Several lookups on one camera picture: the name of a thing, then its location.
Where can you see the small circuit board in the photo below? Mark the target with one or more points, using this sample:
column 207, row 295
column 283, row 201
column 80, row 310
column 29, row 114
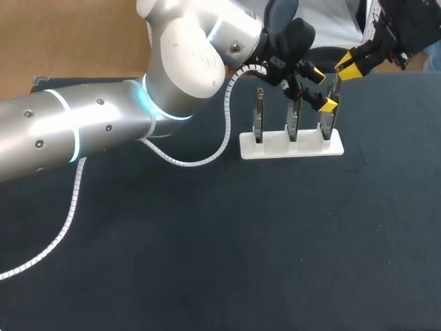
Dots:
column 293, row 120
column 327, row 124
column 259, row 113

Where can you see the white stand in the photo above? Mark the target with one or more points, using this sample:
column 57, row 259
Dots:
column 293, row 149

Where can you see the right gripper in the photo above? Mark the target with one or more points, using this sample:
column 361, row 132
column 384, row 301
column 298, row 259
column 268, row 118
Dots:
column 410, row 24

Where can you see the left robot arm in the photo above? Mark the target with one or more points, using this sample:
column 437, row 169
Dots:
column 103, row 113

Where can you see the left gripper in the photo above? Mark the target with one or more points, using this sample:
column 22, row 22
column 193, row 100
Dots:
column 289, row 38

